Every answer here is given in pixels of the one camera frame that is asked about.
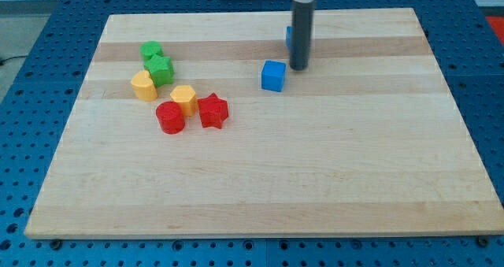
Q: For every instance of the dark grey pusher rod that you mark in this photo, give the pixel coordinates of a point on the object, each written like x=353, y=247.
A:
x=301, y=33

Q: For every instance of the wooden board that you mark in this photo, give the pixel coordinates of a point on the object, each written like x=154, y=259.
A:
x=367, y=142

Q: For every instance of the green cylinder block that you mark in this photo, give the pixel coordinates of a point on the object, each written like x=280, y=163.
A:
x=149, y=49

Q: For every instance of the yellow hexagon block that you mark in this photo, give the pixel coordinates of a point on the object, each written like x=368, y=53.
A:
x=185, y=96

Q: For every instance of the yellow heart block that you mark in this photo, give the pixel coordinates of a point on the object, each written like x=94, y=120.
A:
x=143, y=86

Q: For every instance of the blue cube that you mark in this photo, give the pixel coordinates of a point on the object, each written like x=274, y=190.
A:
x=273, y=75

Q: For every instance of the red cylinder block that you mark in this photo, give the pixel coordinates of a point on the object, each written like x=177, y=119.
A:
x=170, y=117

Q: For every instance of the green star block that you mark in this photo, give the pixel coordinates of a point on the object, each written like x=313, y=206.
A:
x=161, y=70

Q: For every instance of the red star block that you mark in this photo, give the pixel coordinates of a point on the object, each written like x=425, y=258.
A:
x=213, y=111

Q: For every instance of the blue block behind rod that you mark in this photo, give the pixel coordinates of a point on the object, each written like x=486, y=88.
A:
x=288, y=37

